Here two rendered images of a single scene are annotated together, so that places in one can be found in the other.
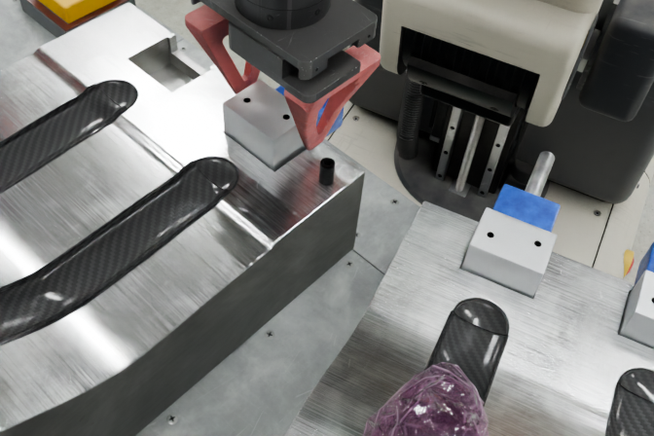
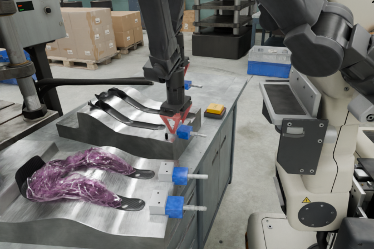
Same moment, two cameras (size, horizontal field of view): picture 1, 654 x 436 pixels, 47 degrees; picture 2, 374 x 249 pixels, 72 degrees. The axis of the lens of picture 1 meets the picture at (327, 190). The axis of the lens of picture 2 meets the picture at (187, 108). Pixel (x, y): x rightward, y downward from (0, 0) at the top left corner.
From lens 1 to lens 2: 0.71 m
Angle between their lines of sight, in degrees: 60
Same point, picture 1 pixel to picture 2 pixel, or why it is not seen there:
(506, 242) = (164, 167)
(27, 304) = (127, 121)
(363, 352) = (132, 158)
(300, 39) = (165, 104)
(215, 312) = (135, 140)
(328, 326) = not seen: hidden behind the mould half
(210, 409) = not seen: hidden behind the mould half
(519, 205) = (181, 170)
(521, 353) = (142, 182)
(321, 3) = (172, 101)
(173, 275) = (137, 130)
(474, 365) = (138, 177)
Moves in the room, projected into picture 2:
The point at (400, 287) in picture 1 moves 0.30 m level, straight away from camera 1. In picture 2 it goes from (152, 162) to (251, 153)
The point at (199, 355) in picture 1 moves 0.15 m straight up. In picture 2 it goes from (132, 148) to (126, 108)
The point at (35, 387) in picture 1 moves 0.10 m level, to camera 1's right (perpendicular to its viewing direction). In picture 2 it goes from (109, 124) to (111, 139)
